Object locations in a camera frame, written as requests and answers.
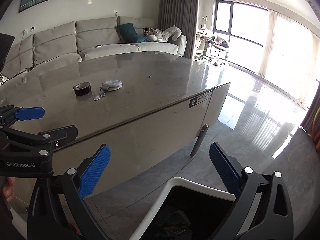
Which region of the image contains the white trash bin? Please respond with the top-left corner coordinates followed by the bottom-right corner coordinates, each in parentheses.
top-left (130, 177), bottom-right (251, 239)

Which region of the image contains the person's left hand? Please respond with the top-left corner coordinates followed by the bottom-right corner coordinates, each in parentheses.
top-left (2, 177), bottom-right (16, 202)

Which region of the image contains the black tape roll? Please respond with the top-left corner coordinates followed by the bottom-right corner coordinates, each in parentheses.
top-left (73, 82), bottom-right (91, 96)

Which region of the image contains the light grey sectional sofa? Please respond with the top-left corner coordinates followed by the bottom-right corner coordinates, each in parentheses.
top-left (1, 16), bottom-right (187, 79)

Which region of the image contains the grey oval coffee table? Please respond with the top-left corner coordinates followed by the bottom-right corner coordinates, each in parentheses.
top-left (0, 51), bottom-right (232, 221)

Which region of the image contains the white swivel stool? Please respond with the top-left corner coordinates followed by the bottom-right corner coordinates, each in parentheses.
top-left (207, 35), bottom-right (229, 66)

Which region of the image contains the teal throw pillow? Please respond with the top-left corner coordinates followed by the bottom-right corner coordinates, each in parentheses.
top-left (117, 23), bottom-right (150, 43)

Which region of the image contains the sheer white curtain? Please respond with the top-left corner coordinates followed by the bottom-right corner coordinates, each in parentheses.
top-left (258, 10), bottom-right (319, 108)

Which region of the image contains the patterned cushion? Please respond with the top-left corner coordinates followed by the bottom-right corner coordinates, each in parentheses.
top-left (143, 27), bottom-right (164, 37)

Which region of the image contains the white plush toy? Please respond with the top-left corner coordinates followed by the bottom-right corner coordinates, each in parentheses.
top-left (146, 26), bottom-right (182, 42)

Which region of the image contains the grey brown curtain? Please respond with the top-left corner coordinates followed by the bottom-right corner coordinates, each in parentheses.
top-left (158, 0), bottom-right (199, 59)

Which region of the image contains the silver round keychain case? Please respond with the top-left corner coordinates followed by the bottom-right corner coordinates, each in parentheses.
top-left (94, 80), bottom-right (123, 101)

